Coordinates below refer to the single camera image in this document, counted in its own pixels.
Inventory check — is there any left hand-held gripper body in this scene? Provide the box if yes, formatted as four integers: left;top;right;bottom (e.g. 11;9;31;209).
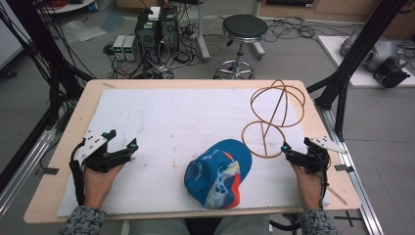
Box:
69;130;127;174

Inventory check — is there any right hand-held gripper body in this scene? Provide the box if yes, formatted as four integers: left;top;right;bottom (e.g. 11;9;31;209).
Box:
295;136;347;174

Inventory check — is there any wooden ring hat stand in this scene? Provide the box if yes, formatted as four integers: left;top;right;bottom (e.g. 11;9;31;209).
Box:
241;78;306;160

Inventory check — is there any blue cap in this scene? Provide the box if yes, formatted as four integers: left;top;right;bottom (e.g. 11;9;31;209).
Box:
183;138;254;211

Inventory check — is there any person's right hand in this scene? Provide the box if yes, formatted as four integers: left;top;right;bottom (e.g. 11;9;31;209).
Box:
291;163;324;212

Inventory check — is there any person's left hand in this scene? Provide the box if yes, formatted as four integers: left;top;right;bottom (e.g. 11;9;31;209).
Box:
82;164;125;211

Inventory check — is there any thin wooden stick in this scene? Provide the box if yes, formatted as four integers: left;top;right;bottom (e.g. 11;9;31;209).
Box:
327;185;348;207

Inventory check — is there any white mat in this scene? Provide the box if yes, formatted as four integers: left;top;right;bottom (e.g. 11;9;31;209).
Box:
57;87;331;218

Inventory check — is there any wooden table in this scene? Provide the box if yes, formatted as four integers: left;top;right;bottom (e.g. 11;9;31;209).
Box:
23;78;362;224

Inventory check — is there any grey power supply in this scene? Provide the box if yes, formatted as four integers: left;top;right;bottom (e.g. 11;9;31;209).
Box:
112;34;127;62
122;35;138;63

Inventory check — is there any white floor board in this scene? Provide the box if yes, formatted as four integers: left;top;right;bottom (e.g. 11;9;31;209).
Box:
317;34;415;88

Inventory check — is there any black device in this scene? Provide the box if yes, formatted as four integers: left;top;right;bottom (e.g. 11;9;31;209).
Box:
372;62;412;89

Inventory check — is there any grey desk leg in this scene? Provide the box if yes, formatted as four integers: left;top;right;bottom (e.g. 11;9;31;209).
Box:
195;0;211;64
249;0;267;62

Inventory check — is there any black computer tower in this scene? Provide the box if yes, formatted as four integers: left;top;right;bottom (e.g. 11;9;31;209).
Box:
159;6;180;56
134;9;161;64

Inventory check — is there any clear plastic sheet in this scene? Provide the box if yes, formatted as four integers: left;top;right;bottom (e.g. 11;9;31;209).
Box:
62;20;108;43

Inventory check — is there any grey robot shell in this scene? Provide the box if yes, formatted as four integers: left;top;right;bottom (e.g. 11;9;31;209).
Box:
340;29;409;72

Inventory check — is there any white box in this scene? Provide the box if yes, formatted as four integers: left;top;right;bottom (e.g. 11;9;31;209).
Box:
148;6;161;22

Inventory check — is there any black round stool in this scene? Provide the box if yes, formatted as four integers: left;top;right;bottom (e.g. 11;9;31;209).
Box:
213;14;269;80

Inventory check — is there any round white table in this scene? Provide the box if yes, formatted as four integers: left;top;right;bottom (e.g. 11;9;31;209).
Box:
37;0;96;15

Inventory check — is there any white board panel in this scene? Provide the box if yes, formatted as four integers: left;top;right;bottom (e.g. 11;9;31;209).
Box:
0;0;32;71

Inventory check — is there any aluminium rail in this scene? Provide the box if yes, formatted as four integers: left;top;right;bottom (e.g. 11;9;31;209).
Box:
314;101;387;235
0;128;57;219

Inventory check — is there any tangle of computer cables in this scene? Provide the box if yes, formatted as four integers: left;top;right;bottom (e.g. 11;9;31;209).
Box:
103;42;204;80

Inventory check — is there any black frame with cables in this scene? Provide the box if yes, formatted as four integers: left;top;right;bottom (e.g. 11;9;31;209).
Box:
0;0;96;138

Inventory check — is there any black frame post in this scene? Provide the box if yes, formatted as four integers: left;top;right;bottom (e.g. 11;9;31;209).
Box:
306;0;409;142

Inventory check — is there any floor cable bundle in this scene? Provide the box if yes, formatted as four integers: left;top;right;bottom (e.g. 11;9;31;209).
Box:
263;16;354;44

